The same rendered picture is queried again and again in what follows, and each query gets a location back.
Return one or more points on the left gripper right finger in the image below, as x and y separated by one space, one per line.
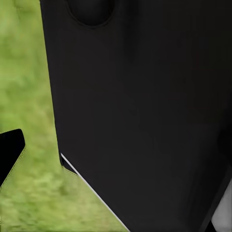
224 143

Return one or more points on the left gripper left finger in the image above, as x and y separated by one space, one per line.
12 144

